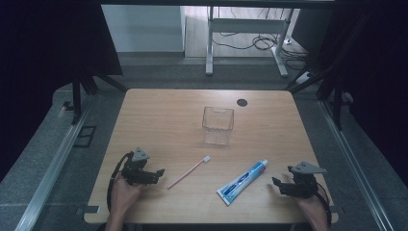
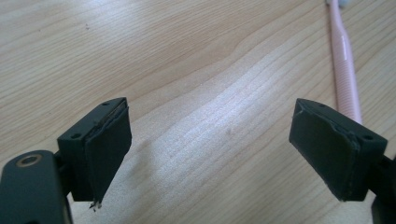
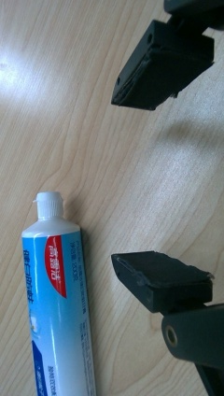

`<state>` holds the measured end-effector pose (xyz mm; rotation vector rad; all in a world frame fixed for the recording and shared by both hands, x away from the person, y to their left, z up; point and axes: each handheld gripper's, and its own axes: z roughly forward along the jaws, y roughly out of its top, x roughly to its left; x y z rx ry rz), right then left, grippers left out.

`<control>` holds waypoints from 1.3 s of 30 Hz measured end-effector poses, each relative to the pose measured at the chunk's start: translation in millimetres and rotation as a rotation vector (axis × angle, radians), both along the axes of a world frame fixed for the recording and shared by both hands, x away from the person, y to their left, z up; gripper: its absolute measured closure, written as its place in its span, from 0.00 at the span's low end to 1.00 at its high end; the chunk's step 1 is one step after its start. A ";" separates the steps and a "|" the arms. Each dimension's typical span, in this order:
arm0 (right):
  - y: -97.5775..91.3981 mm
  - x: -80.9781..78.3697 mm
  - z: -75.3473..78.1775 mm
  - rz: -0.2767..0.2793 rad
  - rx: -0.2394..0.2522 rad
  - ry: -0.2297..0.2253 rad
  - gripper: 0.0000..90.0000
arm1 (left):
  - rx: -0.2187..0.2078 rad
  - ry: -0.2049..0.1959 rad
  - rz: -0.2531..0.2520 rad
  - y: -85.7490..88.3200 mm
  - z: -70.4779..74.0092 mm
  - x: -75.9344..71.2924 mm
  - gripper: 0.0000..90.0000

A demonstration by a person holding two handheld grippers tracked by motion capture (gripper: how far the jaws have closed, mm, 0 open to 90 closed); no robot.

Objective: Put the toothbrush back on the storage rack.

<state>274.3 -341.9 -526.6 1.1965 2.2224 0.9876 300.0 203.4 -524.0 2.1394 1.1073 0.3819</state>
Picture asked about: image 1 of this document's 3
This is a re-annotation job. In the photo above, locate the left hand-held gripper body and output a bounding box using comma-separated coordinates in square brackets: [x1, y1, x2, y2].
[120, 146, 159, 187]

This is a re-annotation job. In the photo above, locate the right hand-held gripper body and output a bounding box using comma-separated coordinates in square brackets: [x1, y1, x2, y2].
[287, 161, 328, 199]

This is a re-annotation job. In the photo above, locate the person's right hand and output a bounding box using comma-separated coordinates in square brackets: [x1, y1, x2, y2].
[293, 184, 330, 225]

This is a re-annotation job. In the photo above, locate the person's left hand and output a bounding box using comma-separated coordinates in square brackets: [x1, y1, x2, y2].
[109, 172, 144, 219]

